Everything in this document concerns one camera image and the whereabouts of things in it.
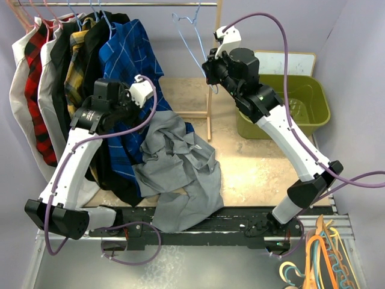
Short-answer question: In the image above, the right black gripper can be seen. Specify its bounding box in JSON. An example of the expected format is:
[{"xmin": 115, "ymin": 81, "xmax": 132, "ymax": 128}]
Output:
[{"xmin": 203, "ymin": 46, "xmax": 242, "ymax": 100}]

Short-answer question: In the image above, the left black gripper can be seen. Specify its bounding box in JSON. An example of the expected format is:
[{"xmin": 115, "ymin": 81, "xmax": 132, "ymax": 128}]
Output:
[{"xmin": 110, "ymin": 83, "xmax": 155, "ymax": 134}]

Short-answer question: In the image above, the light blue hanger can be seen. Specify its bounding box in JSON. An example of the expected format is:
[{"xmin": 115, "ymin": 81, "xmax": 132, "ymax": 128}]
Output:
[{"xmin": 171, "ymin": 1, "xmax": 220, "ymax": 95}]

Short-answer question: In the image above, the grey shirt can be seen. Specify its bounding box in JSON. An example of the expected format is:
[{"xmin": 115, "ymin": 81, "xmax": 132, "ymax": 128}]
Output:
[{"xmin": 133, "ymin": 111, "xmax": 224, "ymax": 233}]

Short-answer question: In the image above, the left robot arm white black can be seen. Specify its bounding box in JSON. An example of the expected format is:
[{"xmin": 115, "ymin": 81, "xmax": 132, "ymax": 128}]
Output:
[{"xmin": 24, "ymin": 76, "xmax": 153, "ymax": 240}]

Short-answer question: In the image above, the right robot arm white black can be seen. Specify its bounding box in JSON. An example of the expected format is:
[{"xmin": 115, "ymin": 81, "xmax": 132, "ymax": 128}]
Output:
[{"xmin": 202, "ymin": 48, "xmax": 343, "ymax": 235}]

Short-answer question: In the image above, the blue plaid shirt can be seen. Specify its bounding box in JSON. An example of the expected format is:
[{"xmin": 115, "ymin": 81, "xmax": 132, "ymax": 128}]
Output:
[{"xmin": 100, "ymin": 19, "xmax": 195, "ymax": 197}]

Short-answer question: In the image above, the yellow plaid shirt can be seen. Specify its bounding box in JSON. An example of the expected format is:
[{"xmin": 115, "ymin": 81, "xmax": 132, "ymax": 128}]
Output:
[{"xmin": 64, "ymin": 17, "xmax": 96, "ymax": 119}]

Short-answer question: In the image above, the black dark shirt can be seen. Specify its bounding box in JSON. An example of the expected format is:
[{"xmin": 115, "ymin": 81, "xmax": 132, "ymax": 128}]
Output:
[{"xmin": 50, "ymin": 23, "xmax": 78, "ymax": 141}]

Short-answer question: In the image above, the beige shirt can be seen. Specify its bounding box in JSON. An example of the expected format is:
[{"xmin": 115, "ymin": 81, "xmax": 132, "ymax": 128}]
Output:
[{"xmin": 9, "ymin": 17, "xmax": 55, "ymax": 181}]

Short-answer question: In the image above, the red plaid shirt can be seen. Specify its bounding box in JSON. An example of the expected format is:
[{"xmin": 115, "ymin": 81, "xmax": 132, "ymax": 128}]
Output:
[{"xmin": 24, "ymin": 25, "xmax": 57, "ymax": 167}]

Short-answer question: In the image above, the pink hanger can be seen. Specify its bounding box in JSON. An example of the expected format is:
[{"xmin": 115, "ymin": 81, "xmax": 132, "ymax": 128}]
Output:
[{"xmin": 6, "ymin": 0, "xmax": 63, "ymax": 33}]

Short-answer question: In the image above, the yellow hanger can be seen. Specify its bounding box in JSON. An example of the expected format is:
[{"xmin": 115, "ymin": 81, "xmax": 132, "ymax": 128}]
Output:
[{"xmin": 321, "ymin": 221, "xmax": 360, "ymax": 288}]

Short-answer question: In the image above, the small whiteboard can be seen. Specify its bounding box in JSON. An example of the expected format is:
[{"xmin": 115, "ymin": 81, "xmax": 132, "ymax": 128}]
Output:
[{"xmin": 254, "ymin": 51, "xmax": 316, "ymax": 76}]

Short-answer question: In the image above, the olive green plastic bin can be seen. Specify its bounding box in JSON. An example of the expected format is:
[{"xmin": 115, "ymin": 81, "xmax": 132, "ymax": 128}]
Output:
[{"xmin": 236, "ymin": 75, "xmax": 331, "ymax": 140}]

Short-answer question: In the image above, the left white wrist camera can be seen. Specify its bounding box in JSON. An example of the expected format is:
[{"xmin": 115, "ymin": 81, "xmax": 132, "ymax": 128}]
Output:
[{"xmin": 129, "ymin": 75, "xmax": 153, "ymax": 108}]

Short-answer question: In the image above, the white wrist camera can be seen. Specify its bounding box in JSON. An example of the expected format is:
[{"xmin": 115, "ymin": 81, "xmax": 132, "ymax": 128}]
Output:
[
  {"xmin": 214, "ymin": 26, "xmax": 241, "ymax": 59},
  {"xmin": 129, "ymin": 75, "xmax": 153, "ymax": 108}
]

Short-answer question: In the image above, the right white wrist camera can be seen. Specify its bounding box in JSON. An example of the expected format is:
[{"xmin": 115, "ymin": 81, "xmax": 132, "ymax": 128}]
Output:
[{"xmin": 214, "ymin": 26, "xmax": 241, "ymax": 59}]

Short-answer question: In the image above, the wooden clothes rack frame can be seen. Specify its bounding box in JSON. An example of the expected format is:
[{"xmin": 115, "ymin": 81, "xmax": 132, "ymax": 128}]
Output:
[{"xmin": 5, "ymin": 0, "xmax": 224, "ymax": 143}]

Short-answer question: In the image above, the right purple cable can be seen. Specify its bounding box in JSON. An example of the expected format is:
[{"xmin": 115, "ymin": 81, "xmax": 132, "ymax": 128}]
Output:
[{"xmin": 222, "ymin": 12, "xmax": 385, "ymax": 196}]

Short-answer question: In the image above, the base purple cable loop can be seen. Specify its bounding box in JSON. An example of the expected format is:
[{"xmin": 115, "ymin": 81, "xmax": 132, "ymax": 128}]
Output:
[{"xmin": 100, "ymin": 219, "xmax": 162, "ymax": 266}]

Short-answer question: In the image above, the metal clothes rail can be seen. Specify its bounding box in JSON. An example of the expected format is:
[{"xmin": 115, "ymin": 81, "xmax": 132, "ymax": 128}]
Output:
[{"xmin": 10, "ymin": 1, "xmax": 220, "ymax": 7}]

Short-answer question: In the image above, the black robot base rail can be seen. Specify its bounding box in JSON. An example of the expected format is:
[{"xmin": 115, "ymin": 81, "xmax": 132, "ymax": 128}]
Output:
[{"xmin": 90, "ymin": 207, "xmax": 303, "ymax": 252}]

